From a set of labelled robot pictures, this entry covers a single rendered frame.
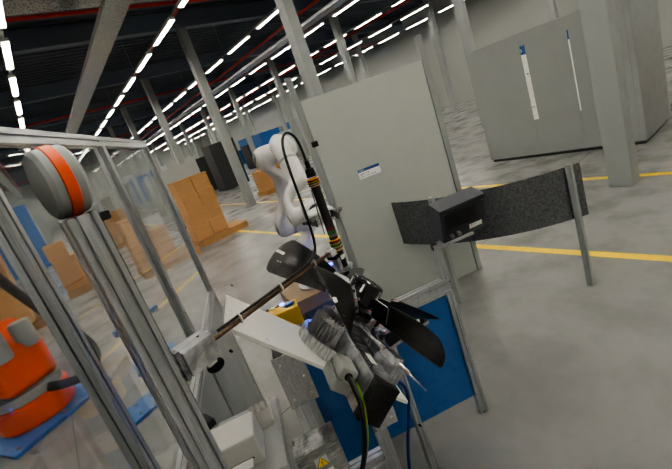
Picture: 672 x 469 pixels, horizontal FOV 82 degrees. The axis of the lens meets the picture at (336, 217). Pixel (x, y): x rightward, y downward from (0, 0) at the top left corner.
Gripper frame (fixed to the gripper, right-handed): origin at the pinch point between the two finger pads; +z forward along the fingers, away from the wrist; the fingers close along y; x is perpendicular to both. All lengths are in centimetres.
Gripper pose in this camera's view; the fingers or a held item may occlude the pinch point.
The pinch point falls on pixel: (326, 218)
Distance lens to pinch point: 143.7
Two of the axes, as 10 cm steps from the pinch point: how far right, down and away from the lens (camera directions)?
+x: -3.2, -9.1, -2.4
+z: 2.5, 1.6, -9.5
